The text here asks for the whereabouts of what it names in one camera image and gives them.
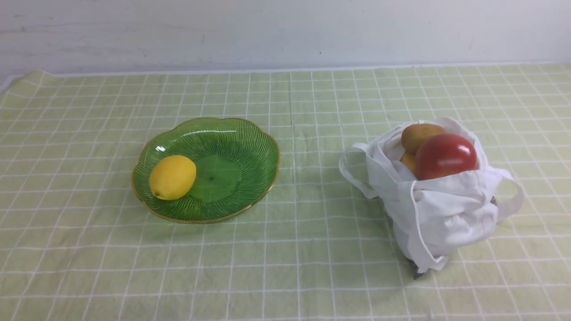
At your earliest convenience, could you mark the red apple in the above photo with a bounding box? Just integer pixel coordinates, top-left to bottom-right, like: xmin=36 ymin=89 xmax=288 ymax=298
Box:
xmin=416 ymin=133 xmax=479 ymax=180

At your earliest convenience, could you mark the brown kiwi fruit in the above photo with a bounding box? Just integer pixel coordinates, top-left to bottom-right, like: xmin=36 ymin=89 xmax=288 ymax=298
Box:
xmin=401 ymin=123 xmax=447 ymax=155

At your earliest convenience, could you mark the white cloth bag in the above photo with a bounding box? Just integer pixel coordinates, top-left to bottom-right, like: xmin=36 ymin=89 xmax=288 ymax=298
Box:
xmin=339 ymin=117 xmax=525 ymax=276

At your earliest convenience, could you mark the green glass plate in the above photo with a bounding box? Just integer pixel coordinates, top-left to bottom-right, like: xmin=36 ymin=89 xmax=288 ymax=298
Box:
xmin=131 ymin=117 xmax=280 ymax=224

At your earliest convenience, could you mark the yellow lemon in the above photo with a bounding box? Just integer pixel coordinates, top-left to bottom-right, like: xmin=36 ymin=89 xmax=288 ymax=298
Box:
xmin=149 ymin=155 xmax=197 ymax=201

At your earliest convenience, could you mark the green checkered tablecloth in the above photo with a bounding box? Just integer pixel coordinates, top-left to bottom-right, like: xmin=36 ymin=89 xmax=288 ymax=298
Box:
xmin=0 ymin=64 xmax=570 ymax=321

